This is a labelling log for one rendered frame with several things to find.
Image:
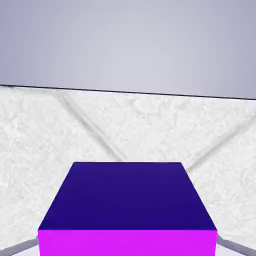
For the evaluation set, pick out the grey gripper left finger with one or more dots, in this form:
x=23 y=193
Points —
x=28 y=249

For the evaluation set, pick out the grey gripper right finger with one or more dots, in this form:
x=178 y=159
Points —
x=227 y=248

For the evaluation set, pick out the small magenta cube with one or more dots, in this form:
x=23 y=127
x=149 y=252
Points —
x=127 y=210

